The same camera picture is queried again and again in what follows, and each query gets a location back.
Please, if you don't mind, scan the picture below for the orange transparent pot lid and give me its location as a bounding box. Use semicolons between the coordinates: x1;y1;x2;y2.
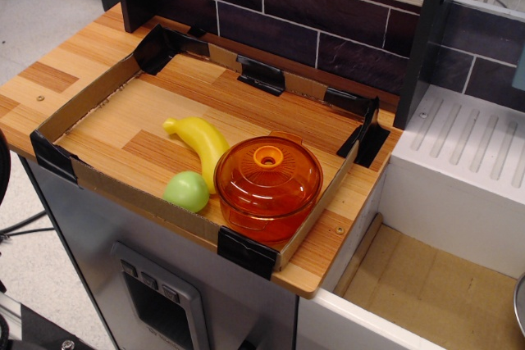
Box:
214;131;323;217

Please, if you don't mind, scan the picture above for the orange transparent pot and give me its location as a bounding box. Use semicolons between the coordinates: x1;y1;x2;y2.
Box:
213;130;324;245

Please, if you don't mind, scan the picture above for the yellow toy banana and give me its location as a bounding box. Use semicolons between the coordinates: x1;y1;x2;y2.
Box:
162;116;230;194

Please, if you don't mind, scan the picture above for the green toy apple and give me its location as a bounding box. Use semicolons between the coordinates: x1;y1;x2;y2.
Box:
162;171;210;213

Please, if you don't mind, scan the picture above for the cardboard fence with black tape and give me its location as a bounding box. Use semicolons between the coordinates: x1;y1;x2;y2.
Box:
30;25;399;278

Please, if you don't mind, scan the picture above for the grey toy dishwasher front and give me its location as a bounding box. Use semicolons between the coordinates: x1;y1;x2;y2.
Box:
112;242;210;349

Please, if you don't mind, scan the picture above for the white toy sink unit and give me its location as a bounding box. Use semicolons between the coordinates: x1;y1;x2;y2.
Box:
296;87;524;349

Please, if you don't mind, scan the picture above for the metal bowl edge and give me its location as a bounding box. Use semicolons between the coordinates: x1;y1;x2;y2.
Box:
513;274;525;335

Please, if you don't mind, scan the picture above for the black cable on floor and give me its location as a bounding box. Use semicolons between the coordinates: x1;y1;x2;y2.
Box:
0;209;55;244

